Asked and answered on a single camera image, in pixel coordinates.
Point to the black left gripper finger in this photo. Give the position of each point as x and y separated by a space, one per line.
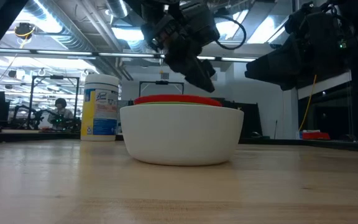
210 67
199 76

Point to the grey hanging sign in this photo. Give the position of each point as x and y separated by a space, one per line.
164 75

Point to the red box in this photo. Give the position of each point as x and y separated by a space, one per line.
315 136

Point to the person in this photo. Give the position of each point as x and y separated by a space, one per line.
61 110

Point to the small black gantry frame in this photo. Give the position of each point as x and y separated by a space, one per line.
162 82

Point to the disinfecting wipes canister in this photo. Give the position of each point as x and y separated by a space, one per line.
99 109

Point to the green plastic bowl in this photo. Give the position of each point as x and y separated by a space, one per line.
172 103

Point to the long tube ceiling light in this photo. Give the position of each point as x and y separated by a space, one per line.
61 53

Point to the tall black gantry frame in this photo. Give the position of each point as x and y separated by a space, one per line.
32 93

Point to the white bowl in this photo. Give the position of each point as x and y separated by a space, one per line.
182 133

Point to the red plastic bowl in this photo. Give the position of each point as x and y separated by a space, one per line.
177 99

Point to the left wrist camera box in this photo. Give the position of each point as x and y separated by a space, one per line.
200 21

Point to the black computer mouse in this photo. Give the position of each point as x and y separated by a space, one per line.
255 134

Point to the silver ventilation duct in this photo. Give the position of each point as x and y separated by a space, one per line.
117 7

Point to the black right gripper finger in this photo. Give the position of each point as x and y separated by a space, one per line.
275 68

